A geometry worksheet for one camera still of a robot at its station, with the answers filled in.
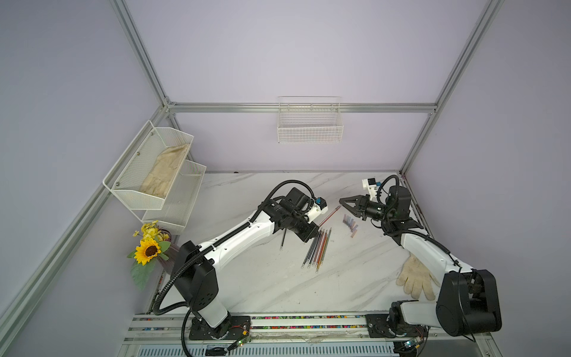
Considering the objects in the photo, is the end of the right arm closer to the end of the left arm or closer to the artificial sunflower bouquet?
the end of the left arm

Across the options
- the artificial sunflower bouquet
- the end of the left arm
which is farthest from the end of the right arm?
the artificial sunflower bouquet

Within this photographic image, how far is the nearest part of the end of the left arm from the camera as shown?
22.5 inches
